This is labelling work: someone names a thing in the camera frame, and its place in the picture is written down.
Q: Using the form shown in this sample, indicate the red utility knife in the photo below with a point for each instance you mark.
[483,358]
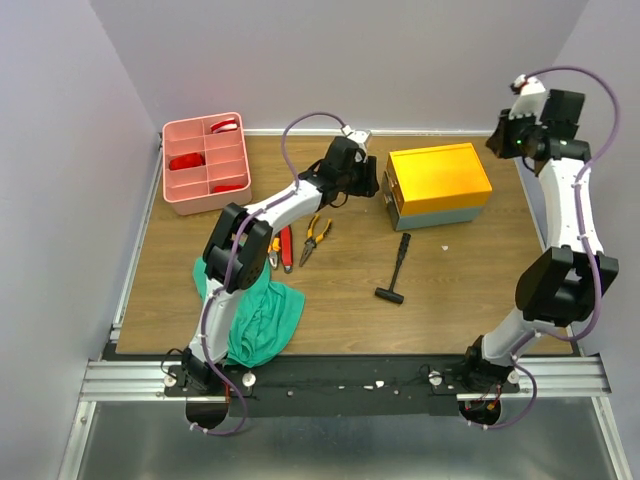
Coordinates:
[286,249]

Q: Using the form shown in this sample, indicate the yellow needle nose pliers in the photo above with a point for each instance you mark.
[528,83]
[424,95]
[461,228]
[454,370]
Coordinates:
[312,239]

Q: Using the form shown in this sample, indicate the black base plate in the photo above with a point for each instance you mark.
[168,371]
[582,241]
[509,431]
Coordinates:
[341,385]

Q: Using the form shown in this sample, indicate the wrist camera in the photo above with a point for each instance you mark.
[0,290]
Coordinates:
[360,137]
[531,96]

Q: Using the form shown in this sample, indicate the green cloth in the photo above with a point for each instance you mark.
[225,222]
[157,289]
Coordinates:
[248,327]

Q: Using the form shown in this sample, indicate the red cloth in tray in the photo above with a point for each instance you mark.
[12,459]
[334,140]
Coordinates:
[186,161]

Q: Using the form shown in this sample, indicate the black T-handle wrench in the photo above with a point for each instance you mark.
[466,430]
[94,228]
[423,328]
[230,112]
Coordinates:
[389,294]

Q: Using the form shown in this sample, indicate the black yellow combination pliers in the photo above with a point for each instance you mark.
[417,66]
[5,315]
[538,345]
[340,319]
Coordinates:
[273,252]

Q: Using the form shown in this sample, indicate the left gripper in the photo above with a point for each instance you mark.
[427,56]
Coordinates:
[368,186]

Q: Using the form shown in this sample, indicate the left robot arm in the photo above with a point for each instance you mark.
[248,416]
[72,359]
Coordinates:
[236,251]

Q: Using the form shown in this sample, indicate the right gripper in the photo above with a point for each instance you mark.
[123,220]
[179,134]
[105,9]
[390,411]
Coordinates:
[498,138]

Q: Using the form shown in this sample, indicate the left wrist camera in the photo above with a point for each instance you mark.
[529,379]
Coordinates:
[360,137]

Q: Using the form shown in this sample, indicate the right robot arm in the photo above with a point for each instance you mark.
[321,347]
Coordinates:
[567,282]

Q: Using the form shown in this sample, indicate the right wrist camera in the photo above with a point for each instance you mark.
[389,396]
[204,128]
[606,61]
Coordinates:
[531,96]

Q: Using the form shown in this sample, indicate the orange grey drawer box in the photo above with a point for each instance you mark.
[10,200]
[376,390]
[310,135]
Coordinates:
[433,186]

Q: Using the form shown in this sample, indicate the pink compartment tray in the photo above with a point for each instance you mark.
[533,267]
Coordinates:
[205,163]

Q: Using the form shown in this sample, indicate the red item front compartment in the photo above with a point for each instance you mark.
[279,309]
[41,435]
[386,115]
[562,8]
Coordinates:
[218,189]

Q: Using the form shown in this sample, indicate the red white tape roll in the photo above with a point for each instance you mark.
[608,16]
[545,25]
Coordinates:
[223,126]

